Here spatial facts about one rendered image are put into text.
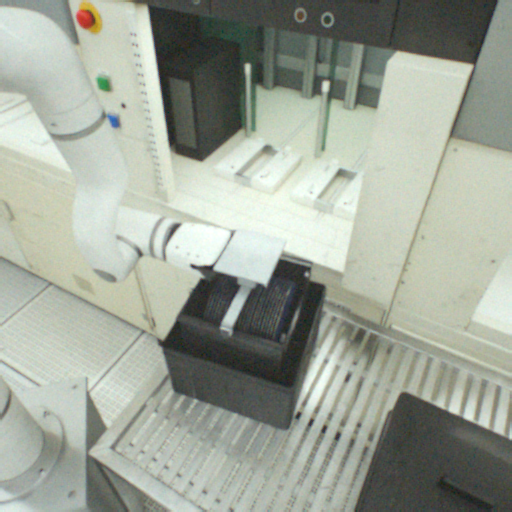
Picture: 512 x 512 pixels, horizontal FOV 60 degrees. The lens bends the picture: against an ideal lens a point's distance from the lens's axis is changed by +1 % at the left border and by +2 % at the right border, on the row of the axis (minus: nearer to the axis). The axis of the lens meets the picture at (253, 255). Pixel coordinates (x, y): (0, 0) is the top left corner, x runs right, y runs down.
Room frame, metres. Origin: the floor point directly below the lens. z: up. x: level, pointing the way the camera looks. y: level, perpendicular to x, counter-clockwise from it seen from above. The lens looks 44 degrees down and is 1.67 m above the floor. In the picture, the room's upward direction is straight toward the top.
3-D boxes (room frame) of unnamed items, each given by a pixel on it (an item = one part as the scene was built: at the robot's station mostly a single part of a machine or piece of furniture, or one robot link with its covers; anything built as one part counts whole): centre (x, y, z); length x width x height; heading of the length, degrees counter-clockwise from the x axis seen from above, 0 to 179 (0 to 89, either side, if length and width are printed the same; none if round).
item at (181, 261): (0.61, 0.11, 1.09); 0.11 x 0.10 x 0.07; 70
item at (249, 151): (1.22, -0.02, 0.89); 0.22 x 0.21 x 0.04; 150
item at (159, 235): (0.64, 0.17, 1.09); 0.09 x 0.03 x 0.08; 160
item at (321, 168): (1.08, -0.25, 0.89); 0.22 x 0.21 x 0.04; 150
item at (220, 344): (0.57, 0.01, 0.95); 0.24 x 0.20 x 0.32; 160
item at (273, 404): (0.58, 0.01, 0.85); 0.28 x 0.28 x 0.17; 70
